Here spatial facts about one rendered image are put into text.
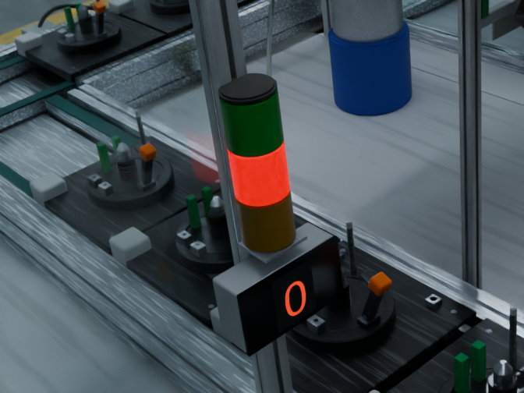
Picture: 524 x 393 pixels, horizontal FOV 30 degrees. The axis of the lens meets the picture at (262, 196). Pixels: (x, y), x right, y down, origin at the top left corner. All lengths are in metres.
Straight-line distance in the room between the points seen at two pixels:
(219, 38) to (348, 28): 1.06
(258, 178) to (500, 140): 1.03
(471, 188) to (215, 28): 0.55
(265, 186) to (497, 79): 1.25
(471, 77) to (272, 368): 0.42
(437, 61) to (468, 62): 0.95
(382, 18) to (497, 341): 0.82
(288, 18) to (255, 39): 0.10
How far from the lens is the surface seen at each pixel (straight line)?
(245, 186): 0.84
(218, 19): 0.81
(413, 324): 1.24
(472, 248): 1.31
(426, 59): 2.14
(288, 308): 0.92
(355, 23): 1.85
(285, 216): 0.87
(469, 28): 1.16
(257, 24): 2.23
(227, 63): 0.82
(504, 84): 2.02
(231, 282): 0.89
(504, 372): 1.07
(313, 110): 1.97
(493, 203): 1.65
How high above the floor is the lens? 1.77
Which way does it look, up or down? 32 degrees down
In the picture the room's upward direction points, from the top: 8 degrees counter-clockwise
